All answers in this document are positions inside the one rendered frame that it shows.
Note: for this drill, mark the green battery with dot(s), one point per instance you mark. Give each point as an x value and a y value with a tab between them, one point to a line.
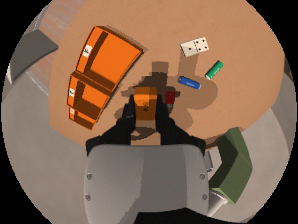
214	70

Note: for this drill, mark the blue battery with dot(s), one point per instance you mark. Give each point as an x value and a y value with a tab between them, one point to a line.
189	82

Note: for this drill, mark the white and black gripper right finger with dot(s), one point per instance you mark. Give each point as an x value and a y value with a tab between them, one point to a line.
171	133

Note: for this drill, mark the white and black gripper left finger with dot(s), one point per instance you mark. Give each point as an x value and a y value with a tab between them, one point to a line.
121	132

